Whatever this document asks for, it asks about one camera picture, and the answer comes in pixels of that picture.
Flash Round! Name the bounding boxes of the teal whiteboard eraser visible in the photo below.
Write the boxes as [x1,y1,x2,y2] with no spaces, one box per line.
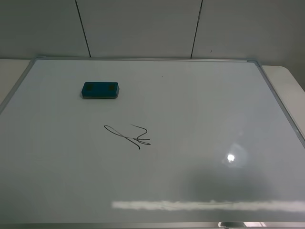
[81,82,120,99]

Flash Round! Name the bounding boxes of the black marker scribble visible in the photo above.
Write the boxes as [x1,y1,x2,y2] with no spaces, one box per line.
[103,124,151,150]

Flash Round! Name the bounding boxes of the white whiteboard with aluminium frame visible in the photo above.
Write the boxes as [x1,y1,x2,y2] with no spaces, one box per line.
[0,57,305,229]

